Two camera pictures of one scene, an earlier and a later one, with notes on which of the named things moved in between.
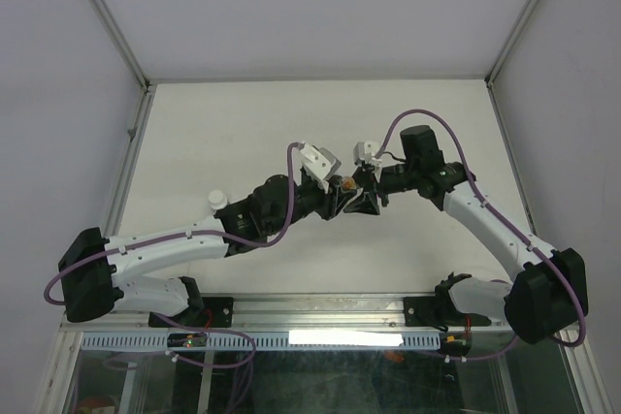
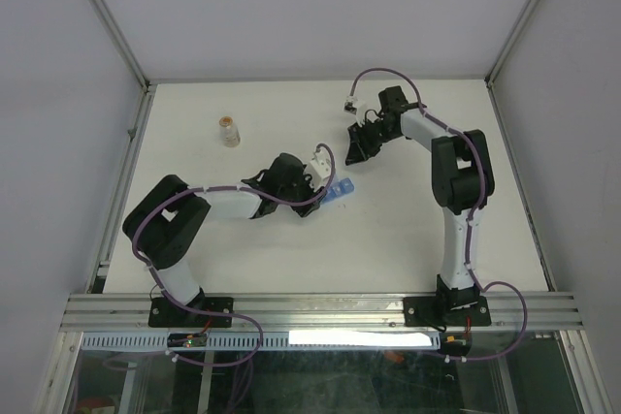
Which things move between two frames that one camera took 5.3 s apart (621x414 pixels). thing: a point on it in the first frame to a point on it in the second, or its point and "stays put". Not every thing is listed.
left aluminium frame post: (110, 19) stays put
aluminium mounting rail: (292, 312) stays put
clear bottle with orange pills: (347, 183) to (229, 134)
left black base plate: (215, 312) stays put
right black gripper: (364, 176) to (360, 149)
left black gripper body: (324, 204) to (302, 188)
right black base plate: (439, 311) stays put
